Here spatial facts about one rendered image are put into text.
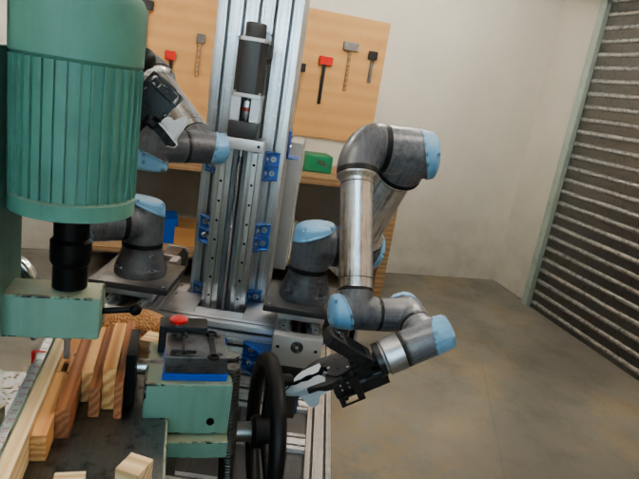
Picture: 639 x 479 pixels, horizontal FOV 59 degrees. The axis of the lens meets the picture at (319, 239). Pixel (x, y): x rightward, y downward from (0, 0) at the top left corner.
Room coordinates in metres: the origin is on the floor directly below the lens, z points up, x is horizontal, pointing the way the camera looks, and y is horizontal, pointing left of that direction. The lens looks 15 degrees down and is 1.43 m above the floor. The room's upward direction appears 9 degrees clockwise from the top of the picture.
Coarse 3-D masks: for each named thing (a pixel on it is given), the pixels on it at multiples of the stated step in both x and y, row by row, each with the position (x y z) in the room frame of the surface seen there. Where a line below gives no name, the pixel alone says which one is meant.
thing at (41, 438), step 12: (72, 360) 0.82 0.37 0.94; (60, 384) 0.75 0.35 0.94; (48, 396) 0.71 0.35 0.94; (48, 408) 0.69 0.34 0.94; (36, 420) 0.66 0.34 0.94; (48, 420) 0.66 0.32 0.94; (36, 432) 0.63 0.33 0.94; (48, 432) 0.64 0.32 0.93; (36, 444) 0.63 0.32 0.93; (48, 444) 0.65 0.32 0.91; (36, 456) 0.63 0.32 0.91
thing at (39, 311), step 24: (24, 288) 0.79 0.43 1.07; (48, 288) 0.80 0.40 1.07; (96, 288) 0.83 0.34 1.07; (24, 312) 0.76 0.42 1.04; (48, 312) 0.77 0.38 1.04; (72, 312) 0.78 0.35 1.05; (96, 312) 0.79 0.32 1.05; (24, 336) 0.76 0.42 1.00; (48, 336) 0.77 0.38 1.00; (72, 336) 0.78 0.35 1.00; (96, 336) 0.79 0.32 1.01
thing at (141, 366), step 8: (136, 336) 0.83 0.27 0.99; (128, 344) 0.80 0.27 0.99; (136, 344) 0.81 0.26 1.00; (128, 352) 0.78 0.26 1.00; (136, 352) 0.78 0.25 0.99; (128, 360) 0.77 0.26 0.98; (136, 360) 0.79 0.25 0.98; (144, 360) 0.82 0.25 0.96; (152, 360) 0.82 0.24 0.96; (160, 360) 0.83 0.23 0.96; (128, 368) 0.77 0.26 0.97; (136, 368) 0.81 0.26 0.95; (144, 368) 0.81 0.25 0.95; (128, 376) 0.77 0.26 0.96; (136, 376) 0.83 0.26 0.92; (128, 384) 0.77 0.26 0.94; (128, 392) 0.77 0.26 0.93; (128, 400) 0.77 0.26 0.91
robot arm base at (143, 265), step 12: (120, 252) 1.55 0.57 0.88; (132, 252) 1.52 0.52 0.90; (144, 252) 1.53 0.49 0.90; (156, 252) 1.55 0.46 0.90; (120, 264) 1.54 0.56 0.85; (132, 264) 1.51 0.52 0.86; (144, 264) 1.52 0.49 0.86; (156, 264) 1.54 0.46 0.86; (120, 276) 1.51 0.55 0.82; (132, 276) 1.50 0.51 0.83; (144, 276) 1.51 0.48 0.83; (156, 276) 1.54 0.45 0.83
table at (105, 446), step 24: (144, 384) 0.85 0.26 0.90; (72, 432) 0.70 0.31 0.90; (96, 432) 0.70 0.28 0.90; (120, 432) 0.71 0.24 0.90; (144, 432) 0.72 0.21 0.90; (48, 456) 0.64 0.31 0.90; (72, 456) 0.65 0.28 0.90; (96, 456) 0.65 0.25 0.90; (120, 456) 0.66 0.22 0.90; (168, 456) 0.75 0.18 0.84; (192, 456) 0.76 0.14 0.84; (216, 456) 0.77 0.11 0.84
